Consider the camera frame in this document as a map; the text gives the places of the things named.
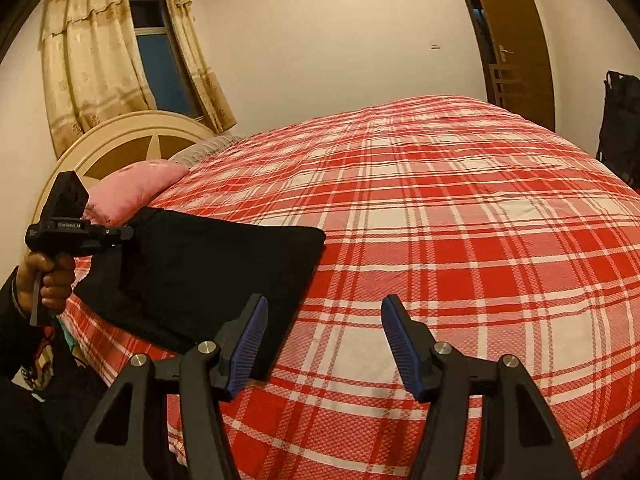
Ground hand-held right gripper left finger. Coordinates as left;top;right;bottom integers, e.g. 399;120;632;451
62;294;269;480

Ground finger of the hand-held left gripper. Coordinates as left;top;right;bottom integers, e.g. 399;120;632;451
102;226;135;247

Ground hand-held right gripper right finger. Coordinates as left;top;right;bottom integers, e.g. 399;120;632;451
381;294;583;480

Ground black pants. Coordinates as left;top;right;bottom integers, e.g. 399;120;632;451
72;207;327;381

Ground person's left hand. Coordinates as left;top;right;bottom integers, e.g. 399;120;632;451
24;251;77;317

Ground pink folded quilt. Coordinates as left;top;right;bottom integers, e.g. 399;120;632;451
85;160;190;227

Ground cream wooden headboard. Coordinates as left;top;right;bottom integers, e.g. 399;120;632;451
32;110;217;221

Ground striped pillow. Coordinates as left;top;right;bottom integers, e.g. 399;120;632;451
167;135;242;167

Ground bed with red plaid sheet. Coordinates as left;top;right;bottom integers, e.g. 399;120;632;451
60;95;640;480

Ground pile of colourful clothes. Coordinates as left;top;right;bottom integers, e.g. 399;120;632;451
22;310;93;391

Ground wide beige floral curtain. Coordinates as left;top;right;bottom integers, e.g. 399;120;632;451
40;0;157;158

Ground window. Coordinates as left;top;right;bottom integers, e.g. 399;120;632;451
127;0;203;121

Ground narrow beige floral curtain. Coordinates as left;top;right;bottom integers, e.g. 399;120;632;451
161;0;237;133

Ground wooden slatted rack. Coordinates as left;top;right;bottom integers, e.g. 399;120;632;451
489;62;506;106

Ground black folded stroller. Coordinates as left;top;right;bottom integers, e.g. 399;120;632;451
597;71;640;188

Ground brown wooden door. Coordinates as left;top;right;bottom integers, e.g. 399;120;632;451
462;0;557;131

